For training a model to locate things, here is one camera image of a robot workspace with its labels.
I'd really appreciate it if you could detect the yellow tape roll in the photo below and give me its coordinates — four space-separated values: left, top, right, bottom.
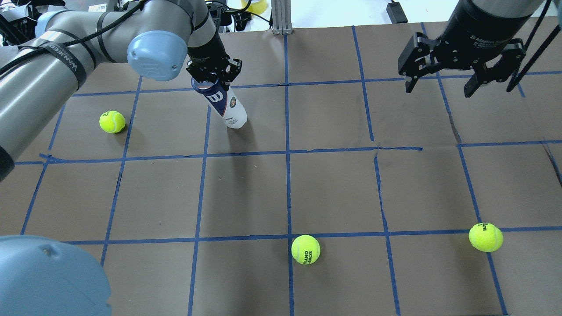
240 0 268 15

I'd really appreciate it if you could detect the tennis ball middle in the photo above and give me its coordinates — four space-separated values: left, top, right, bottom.
291 235 321 265

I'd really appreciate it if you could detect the tennis ball near base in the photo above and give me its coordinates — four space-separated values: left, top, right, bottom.
99 111 126 134

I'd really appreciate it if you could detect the black power adapter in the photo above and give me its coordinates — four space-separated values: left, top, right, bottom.
386 0 409 24

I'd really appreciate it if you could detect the aluminium frame post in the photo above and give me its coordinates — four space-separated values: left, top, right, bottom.
271 0 294 35

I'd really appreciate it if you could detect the tennis ball front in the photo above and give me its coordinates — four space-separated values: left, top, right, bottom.
469 223 504 253

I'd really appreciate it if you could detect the white blue tennis ball can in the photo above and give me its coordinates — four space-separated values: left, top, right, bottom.
191 78 248 129

